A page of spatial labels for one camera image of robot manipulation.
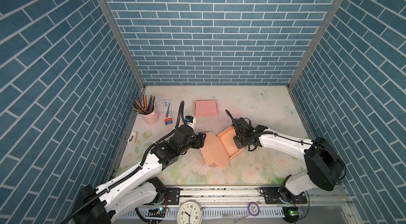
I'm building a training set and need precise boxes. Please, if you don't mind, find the tan cardboard box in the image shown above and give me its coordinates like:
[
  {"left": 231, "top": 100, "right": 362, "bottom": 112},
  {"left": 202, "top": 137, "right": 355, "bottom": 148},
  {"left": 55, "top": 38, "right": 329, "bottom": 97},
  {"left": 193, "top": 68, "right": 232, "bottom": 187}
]
[{"left": 200, "top": 126, "right": 245, "bottom": 169}]

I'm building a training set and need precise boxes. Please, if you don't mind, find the pink cardboard box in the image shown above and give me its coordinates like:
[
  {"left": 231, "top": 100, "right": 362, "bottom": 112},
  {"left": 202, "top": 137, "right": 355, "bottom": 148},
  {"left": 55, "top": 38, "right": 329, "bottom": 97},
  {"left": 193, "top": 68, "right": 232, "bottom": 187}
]
[{"left": 195, "top": 100, "right": 218, "bottom": 117}]

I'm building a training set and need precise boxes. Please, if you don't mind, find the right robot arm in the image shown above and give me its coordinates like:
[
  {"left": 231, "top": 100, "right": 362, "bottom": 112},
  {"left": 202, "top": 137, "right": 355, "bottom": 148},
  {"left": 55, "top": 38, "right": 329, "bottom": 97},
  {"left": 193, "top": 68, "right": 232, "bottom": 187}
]
[{"left": 231, "top": 118, "right": 347, "bottom": 203}]

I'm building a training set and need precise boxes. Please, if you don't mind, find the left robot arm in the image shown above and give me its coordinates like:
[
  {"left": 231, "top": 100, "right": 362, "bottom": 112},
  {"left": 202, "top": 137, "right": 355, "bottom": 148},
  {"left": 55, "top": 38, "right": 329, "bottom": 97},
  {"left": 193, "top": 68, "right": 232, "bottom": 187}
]
[{"left": 62, "top": 125, "right": 206, "bottom": 224}]

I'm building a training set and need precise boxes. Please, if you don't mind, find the white blue pencil box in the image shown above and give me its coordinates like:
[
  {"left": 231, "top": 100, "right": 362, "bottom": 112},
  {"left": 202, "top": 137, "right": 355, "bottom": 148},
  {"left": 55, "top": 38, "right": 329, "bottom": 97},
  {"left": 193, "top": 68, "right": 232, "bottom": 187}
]
[{"left": 163, "top": 99, "right": 173, "bottom": 125}]

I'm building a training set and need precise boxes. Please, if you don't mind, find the pink metal pencil bucket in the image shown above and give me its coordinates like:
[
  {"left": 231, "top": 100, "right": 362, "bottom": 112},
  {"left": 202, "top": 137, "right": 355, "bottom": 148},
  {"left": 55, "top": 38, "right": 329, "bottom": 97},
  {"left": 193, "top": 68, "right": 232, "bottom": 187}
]
[{"left": 141, "top": 107, "right": 159, "bottom": 125}]

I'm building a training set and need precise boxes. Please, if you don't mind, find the white round object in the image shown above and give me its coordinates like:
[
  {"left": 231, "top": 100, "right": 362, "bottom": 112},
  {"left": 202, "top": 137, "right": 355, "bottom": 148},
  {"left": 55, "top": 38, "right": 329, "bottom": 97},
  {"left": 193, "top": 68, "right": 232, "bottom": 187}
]
[{"left": 128, "top": 131, "right": 138, "bottom": 144}]

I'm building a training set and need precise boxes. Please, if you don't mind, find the bundle of coloured pencils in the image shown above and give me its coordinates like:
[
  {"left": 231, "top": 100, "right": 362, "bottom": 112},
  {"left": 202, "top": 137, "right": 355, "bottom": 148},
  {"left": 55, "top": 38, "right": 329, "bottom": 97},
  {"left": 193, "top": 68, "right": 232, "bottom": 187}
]
[{"left": 132, "top": 95, "right": 155, "bottom": 115}]

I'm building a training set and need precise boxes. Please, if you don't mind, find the purple tape roll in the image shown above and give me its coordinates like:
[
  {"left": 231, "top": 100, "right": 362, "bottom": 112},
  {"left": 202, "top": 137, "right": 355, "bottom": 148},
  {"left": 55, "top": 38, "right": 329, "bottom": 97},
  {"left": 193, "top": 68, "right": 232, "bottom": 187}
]
[{"left": 247, "top": 202, "right": 260, "bottom": 217}]

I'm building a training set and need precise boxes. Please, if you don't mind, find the black corrugated cable conduit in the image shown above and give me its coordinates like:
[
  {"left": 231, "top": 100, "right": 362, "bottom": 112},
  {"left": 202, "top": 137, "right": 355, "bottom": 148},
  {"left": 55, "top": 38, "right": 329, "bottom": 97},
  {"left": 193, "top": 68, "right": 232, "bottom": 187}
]
[{"left": 60, "top": 100, "right": 186, "bottom": 224}]

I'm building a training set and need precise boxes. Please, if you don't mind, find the white wall clock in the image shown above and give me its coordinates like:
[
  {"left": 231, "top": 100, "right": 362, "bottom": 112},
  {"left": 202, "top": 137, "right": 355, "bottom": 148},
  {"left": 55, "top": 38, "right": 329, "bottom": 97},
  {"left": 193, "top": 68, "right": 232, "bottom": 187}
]
[{"left": 176, "top": 200, "right": 203, "bottom": 224}]

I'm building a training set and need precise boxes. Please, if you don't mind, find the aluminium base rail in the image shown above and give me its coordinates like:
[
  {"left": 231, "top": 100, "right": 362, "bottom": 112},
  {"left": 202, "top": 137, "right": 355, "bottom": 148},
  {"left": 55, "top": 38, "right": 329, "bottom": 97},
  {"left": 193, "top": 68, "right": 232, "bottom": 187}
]
[{"left": 116, "top": 186, "right": 361, "bottom": 224}]

